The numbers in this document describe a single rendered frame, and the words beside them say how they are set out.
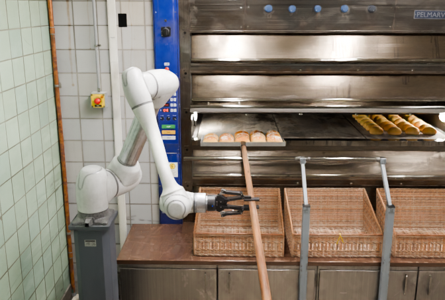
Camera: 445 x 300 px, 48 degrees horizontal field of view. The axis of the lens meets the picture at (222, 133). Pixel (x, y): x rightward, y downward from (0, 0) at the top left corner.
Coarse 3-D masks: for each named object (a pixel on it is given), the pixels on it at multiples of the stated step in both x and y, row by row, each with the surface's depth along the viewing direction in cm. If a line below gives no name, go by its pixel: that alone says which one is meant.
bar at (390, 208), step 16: (192, 160) 305; (208, 160) 305; (224, 160) 305; (240, 160) 305; (256, 160) 304; (272, 160) 304; (288, 160) 304; (304, 160) 303; (320, 160) 303; (336, 160) 303; (352, 160) 303; (368, 160) 303; (384, 160) 302; (304, 176) 299; (384, 176) 298; (304, 192) 293; (304, 208) 287; (304, 224) 290; (304, 240) 292; (384, 240) 293; (304, 256) 295; (384, 256) 294; (304, 272) 297; (384, 272) 296; (304, 288) 300; (384, 288) 299
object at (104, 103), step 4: (92, 92) 330; (96, 92) 330; (100, 92) 330; (104, 92) 330; (92, 96) 327; (96, 96) 327; (100, 96) 327; (104, 96) 327; (92, 100) 328; (104, 100) 328; (92, 104) 328; (96, 104) 328; (100, 104) 328; (104, 104) 328; (108, 104) 335
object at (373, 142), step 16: (192, 144) 341; (288, 144) 340; (304, 144) 340; (320, 144) 340; (336, 144) 340; (352, 144) 339; (368, 144) 339; (384, 144) 339; (400, 144) 339; (416, 144) 339; (432, 144) 338
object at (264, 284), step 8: (248, 168) 272; (248, 176) 259; (248, 184) 248; (248, 192) 238; (256, 216) 211; (256, 224) 203; (256, 232) 195; (256, 240) 189; (256, 248) 184; (256, 256) 179; (264, 264) 172; (264, 272) 167; (264, 280) 162; (264, 288) 157; (264, 296) 153
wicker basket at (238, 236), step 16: (208, 192) 345; (256, 192) 344; (272, 192) 344; (272, 208) 343; (208, 224) 345; (224, 224) 345; (240, 224) 344; (208, 240) 305; (224, 240) 304; (240, 240) 304; (272, 240) 303; (272, 256) 305
